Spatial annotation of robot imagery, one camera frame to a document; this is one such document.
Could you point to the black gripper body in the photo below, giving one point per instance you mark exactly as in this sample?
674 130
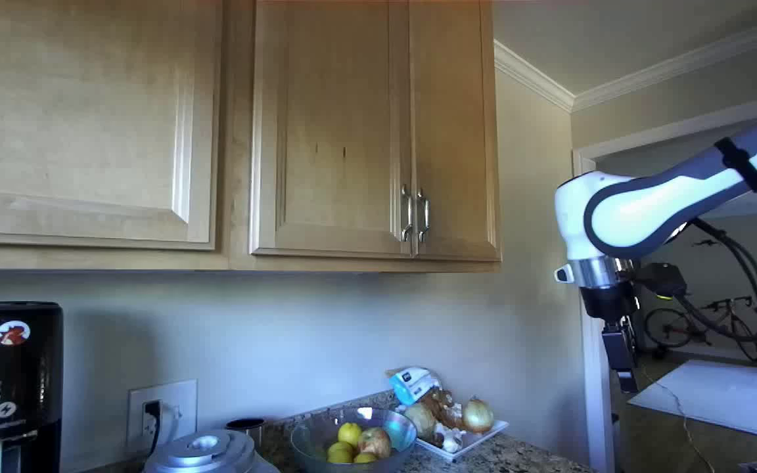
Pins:
618 336

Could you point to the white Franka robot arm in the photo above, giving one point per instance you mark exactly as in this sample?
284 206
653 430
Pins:
641 219

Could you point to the wide wooden cabinet door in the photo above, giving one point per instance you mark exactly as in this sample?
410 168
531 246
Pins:
72 114

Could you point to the white floor mat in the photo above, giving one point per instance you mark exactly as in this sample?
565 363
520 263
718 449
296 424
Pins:
728 394

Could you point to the yellow onion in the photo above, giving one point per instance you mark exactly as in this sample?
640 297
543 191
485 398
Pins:
480 413

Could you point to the white rectangular tray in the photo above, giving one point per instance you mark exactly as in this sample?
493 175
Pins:
474 440

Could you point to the brown netted produce bag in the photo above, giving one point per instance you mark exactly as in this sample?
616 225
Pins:
444 409

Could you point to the white garlic bulb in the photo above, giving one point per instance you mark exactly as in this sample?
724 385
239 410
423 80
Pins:
453 445

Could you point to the blue white food package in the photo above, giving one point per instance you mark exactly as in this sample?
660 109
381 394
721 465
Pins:
410 385

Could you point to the glass fruit bowl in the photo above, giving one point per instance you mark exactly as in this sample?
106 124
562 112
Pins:
399 435

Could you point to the reddish apple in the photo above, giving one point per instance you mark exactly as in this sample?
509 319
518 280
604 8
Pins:
377 443

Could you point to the yellow lemon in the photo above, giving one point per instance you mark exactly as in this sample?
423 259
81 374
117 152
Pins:
367 459
340 452
351 432

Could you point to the white crown moulding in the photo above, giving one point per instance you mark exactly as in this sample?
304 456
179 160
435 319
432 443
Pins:
531 74

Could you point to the silver pot lid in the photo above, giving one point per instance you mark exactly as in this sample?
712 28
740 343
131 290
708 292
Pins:
202 449

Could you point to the black power plug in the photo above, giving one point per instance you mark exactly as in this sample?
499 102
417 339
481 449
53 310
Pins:
150 410

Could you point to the black coffee maker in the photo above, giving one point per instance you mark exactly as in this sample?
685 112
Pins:
5 385

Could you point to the white door frame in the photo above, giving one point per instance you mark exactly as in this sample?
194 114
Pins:
594 422

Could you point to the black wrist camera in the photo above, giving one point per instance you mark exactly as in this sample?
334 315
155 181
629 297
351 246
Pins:
664 280

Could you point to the wooden cabinet frame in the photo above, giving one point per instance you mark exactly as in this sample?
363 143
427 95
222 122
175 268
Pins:
237 131

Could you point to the white wall outlet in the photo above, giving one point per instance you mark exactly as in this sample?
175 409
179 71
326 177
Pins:
176 410

